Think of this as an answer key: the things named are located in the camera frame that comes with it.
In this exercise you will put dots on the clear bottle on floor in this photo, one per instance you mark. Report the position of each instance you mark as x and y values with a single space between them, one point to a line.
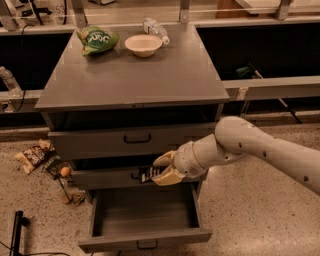
60 187

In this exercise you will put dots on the grey metal rail frame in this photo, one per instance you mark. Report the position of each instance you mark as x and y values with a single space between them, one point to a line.
284 56

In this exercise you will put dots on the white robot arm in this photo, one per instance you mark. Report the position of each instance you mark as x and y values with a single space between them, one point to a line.
233 139

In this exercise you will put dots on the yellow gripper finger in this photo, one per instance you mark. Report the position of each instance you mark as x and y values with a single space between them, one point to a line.
164 176
165 160

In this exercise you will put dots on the clear bottle on left rail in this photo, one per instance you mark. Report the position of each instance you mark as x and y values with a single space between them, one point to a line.
10 82

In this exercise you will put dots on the grey middle drawer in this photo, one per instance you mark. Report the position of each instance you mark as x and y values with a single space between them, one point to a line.
99 174

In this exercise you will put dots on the dark rxbar chocolate bar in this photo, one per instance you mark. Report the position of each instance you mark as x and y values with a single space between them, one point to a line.
147 173

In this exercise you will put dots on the grey top drawer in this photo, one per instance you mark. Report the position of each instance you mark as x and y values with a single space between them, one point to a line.
134 141

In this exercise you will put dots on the clear plastic water bottle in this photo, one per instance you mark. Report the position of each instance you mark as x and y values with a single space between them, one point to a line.
152 27

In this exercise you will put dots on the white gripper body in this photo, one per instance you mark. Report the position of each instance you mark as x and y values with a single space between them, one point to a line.
184 159

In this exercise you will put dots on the brown white snack bag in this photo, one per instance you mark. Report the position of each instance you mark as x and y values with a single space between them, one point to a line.
34 156

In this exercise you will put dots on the grey open bottom drawer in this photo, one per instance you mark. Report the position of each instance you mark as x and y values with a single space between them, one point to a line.
145 218

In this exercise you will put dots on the black stand with cable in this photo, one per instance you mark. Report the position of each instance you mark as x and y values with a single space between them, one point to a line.
19 222

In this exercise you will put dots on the small orange ball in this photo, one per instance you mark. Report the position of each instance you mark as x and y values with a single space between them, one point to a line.
65 171

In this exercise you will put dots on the green object behind rail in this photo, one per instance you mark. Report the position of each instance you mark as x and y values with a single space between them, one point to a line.
245 72

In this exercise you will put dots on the white paper bowl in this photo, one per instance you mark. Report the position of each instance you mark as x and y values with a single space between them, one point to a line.
143 45

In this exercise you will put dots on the grey drawer cabinet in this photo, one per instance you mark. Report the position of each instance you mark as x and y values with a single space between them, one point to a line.
177 85

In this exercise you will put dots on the green chip bag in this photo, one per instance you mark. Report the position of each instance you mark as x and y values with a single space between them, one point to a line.
96 40

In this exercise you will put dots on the dark green snack packet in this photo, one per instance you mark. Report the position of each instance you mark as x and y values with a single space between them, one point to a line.
53 166

